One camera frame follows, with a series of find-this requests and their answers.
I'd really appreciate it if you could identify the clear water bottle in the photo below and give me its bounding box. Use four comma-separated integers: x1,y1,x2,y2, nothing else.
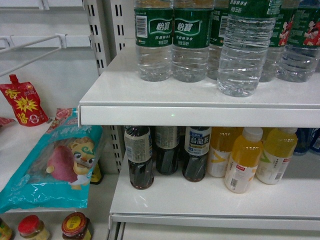
217,0,283,97

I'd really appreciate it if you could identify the white shelf board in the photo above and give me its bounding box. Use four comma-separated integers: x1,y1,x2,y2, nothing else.
78,39,320,128
110,152,320,231

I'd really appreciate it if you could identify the shelf water bottle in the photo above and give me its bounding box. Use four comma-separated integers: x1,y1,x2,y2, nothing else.
134,0,174,82
172,0,214,83
276,0,320,83

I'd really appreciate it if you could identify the white perforated shelf upright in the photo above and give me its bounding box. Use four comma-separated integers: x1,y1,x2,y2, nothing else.
78,0,134,175

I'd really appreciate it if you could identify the dark tea bottle middle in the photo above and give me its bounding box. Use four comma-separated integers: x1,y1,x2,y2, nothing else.
155,126,180,175

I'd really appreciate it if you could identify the dark tea bottle left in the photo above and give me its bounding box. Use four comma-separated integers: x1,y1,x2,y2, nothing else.
124,125,154,190

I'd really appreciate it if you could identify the oolong tea bottle dark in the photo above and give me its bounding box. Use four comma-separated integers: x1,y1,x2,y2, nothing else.
182,126,212,182

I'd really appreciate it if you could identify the left orange juice bottle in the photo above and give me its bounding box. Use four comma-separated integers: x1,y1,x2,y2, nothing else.
206,126,243,178

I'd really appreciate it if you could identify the orange juice bottle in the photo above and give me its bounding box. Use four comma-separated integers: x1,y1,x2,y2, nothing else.
255,127,298,185
206,126,243,178
224,127,263,194

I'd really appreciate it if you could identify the front orange juice bottle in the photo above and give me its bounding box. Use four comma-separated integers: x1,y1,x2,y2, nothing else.
224,127,263,194

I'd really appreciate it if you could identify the teal snack bag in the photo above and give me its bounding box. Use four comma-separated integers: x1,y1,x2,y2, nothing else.
0,108,105,213

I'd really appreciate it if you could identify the right orange juice bottle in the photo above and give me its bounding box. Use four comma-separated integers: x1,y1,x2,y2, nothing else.
255,127,298,185

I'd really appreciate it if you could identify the red sauce pouch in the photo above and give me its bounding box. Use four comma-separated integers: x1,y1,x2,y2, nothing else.
0,74,49,127

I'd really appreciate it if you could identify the dark chili sauce jar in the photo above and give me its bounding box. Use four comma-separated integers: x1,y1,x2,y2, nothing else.
61,212,93,240

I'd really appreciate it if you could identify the red lid sauce jar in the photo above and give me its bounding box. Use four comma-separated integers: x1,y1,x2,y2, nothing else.
17,215,51,240

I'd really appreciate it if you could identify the white wire hook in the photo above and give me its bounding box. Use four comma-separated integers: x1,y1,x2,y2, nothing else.
0,33,68,77

